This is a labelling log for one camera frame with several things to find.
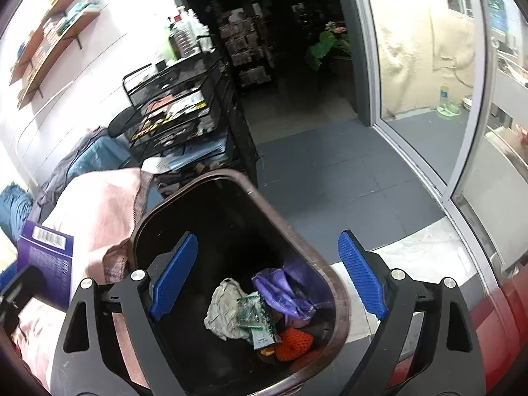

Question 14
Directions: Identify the black stool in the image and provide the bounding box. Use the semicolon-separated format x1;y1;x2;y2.
108;107;143;139

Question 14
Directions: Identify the dark display rack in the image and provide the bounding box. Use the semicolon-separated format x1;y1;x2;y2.
214;0;275;87

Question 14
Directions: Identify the blue skirted massage bed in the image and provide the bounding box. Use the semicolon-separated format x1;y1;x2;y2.
68;136;133;174

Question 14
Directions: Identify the blue sign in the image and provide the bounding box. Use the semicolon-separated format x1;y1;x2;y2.
487;0;506;34

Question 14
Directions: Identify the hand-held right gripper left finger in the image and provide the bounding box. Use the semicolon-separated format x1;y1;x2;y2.
50;232;199;396

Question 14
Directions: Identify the dark brown trash bin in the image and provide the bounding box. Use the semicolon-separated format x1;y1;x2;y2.
130;169;351;396

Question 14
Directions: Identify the purple box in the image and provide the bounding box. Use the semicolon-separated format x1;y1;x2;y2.
16;222;75;312

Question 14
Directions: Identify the wooden wall shelf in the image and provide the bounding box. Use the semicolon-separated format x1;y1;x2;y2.
16;8;102;110
8;0;93;85

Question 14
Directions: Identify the potted plant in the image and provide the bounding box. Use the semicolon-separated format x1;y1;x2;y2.
305;20;351;71

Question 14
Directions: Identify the red glossy object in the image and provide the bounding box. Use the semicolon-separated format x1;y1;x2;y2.
388;272;528;396

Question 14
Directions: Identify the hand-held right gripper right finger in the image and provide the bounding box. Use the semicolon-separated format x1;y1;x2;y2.
337;229;485;396

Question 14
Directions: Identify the black wire cart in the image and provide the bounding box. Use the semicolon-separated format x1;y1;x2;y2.
123;35;260;190

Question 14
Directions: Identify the pink spotted blanket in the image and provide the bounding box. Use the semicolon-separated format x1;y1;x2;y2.
10;167;153;392

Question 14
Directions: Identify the foam fruit net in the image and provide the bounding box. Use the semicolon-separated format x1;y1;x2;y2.
274;328;314;361

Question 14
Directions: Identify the white paper sheet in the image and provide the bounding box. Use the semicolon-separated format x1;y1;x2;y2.
142;157;182;174

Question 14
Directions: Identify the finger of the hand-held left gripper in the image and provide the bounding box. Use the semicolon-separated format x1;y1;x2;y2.
0;264;47;339

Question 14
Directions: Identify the blue blanket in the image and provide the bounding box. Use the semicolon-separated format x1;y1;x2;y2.
0;183;34;248

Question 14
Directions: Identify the purple plastic bag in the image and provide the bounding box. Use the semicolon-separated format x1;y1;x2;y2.
251;258;316;331

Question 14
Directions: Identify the green patterned box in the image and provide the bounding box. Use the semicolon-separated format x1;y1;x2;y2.
236;291;281;348

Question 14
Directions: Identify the beige paper bag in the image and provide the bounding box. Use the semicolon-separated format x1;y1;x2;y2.
204;278;252;343

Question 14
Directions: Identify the clear bottle with red cap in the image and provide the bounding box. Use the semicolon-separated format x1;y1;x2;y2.
171;14;194;56

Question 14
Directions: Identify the glass sliding door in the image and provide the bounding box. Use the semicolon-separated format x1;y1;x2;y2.
330;0;496;203

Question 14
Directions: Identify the grey blanket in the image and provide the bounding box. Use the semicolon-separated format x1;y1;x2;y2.
39;127;112;205

